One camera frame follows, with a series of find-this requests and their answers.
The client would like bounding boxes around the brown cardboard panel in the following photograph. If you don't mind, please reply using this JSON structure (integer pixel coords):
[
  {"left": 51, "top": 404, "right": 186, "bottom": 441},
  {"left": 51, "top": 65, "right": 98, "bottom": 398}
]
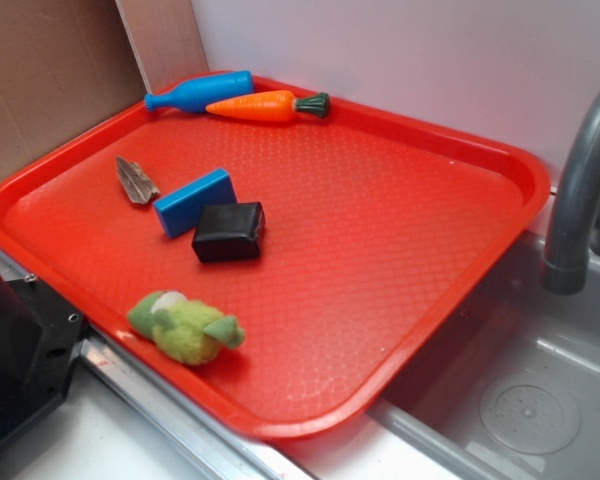
[{"left": 0, "top": 1, "right": 145, "bottom": 181}]

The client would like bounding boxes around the blue toy bottle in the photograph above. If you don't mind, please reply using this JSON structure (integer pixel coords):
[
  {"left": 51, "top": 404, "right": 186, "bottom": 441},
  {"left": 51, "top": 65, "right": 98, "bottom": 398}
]
[{"left": 144, "top": 70, "right": 254, "bottom": 114}]

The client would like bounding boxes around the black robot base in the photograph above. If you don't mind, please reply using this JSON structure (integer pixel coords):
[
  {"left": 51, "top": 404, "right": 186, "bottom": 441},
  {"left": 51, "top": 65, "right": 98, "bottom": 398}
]
[{"left": 0, "top": 274, "right": 87, "bottom": 450}]

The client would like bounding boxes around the red plastic tray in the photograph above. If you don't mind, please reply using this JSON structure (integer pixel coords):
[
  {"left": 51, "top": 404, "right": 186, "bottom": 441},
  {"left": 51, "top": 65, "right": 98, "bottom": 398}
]
[{"left": 0, "top": 99, "right": 550, "bottom": 440}]

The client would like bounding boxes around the green plush toy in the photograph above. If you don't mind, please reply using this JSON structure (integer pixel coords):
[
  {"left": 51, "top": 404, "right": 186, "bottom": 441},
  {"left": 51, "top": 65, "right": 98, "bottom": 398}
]
[{"left": 127, "top": 291, "right": 246, "bottom": 366}]

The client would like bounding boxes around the orange toy carrot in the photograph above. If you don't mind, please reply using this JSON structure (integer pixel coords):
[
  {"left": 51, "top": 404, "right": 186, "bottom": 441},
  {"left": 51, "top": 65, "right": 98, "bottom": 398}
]
[{"left": 205, "top": 90, "right": 331, "bottom": 122}]

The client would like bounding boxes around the blue rectangular block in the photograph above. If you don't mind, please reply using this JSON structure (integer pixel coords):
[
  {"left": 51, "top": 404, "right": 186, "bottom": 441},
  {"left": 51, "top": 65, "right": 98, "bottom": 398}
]
[{"left": 153, "top": 168, "right": 237, "bottom": 238}]

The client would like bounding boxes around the black rectangular block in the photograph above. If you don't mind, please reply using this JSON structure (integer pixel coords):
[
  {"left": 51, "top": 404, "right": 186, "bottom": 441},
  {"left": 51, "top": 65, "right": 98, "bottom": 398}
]
[{"left": 192, "top": 202, "right": 266, "bottom": 263}]

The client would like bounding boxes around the brown wood piece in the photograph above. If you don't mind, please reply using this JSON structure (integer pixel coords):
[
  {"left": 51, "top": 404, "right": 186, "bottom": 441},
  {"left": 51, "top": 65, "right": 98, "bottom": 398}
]
[{"left": 116, "top": 156, "right": 160, "bottom": 205}]

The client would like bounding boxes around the grey toy sink basin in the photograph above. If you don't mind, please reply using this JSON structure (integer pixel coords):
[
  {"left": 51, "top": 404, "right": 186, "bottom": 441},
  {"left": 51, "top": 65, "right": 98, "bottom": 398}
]
[{"left": 369, "top": 234, "right": 600, "bottom": 479}]

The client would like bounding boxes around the grey toy faucet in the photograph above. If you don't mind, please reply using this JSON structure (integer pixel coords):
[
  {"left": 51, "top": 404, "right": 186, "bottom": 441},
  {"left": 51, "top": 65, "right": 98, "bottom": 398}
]
[{"left": 541, "top": 92, "right": 600, "bottom": 295}]

